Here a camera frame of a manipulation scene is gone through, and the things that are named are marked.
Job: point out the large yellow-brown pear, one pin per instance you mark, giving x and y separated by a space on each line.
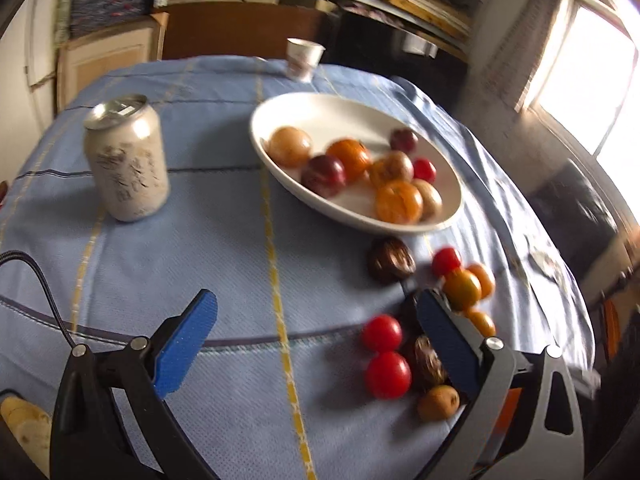
395 166

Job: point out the white paper cup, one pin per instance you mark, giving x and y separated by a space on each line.
302 58

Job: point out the blue checked tablecloth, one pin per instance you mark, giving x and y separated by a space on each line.
277 392

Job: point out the small mandarin orange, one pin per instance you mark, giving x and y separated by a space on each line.
353 155

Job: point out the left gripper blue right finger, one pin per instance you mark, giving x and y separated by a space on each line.
454 340

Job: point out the white beverage can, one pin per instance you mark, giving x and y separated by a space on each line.
124 147

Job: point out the bright window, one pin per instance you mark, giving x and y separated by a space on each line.
586 90

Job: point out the stack of blue patterned boxes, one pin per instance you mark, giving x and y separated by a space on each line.
87 16

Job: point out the framed wooden board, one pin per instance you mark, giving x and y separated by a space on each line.
81 61

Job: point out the dark mangosteen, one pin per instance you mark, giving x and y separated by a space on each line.
389 260
428 371

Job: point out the large orange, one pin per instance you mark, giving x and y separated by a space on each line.
398 202

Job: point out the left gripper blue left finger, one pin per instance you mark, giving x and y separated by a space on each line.
179 339

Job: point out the brown round fruit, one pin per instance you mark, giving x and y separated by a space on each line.
432 201
289 147

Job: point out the dark purple plum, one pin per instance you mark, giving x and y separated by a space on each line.
324 175

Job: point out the brown wooden cabinet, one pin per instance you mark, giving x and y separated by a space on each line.
240 28

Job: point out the orange persimmon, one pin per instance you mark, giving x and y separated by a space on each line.
462 289
485 277

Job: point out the small dark plum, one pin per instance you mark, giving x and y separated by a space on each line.
404 140

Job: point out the yellow-orange persimmon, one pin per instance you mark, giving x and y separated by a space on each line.
482 322

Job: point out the white oval plate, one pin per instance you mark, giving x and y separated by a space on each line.
330 118

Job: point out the small red tomato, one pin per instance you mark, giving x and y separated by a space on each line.
424 169

